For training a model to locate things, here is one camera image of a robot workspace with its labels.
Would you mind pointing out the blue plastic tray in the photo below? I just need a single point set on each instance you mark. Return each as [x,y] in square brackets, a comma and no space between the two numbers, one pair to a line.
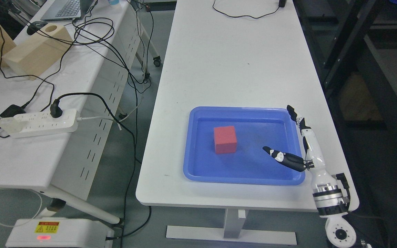
[250,164]

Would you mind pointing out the black metal shelf left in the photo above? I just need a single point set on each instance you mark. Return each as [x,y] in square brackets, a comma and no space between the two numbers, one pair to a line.
[353,44]

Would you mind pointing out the grey laptop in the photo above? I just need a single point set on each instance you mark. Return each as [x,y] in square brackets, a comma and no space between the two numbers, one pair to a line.
[61,10]

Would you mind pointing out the wooden block with hole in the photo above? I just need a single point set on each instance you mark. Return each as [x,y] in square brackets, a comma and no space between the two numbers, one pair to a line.
[39,52]

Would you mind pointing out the black computer mouse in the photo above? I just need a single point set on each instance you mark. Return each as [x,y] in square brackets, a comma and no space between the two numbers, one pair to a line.
[33,27]

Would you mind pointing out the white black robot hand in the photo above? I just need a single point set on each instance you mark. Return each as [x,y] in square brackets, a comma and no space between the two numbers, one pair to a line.
[310,155]

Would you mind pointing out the white power strip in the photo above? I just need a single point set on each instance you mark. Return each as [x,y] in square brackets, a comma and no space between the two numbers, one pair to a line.
[40,123]

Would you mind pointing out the white floor device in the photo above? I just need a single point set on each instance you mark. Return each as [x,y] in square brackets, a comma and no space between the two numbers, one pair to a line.
[60,233]

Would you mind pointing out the pink foam block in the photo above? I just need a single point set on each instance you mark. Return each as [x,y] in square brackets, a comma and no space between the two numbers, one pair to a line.
[225,140]

